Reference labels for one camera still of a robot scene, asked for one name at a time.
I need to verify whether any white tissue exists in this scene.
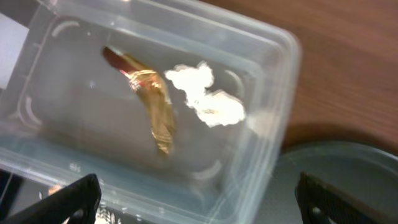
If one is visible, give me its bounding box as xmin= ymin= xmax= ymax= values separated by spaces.
xmin=164 ymin=61 xmax=246 ymax=128

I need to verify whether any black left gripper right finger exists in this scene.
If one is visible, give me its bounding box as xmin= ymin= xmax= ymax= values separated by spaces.
xmin=295 ymin=172 xmax=392 ymax=224

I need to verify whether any clear plastic bin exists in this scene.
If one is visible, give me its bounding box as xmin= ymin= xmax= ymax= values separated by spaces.
xmin=1 ymin=0 xmax=301 ymax=223

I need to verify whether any gold foil wrapper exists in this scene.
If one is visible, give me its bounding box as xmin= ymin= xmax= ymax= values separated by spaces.
xmin=101 ymin=45 xmax=176 ymax=155

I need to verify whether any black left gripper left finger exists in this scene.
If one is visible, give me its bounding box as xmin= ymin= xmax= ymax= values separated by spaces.
xmin=1 ymin=174 xmax=101 ymax=224

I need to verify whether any round black tray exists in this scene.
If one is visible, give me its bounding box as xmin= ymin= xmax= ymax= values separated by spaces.
xmin=254 ymin=142 xmax=397 ymax=224

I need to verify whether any black rectangular tray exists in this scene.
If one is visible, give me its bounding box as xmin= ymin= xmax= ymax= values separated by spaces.
xmin=0 ymin=169 xmax=125 ymax=224

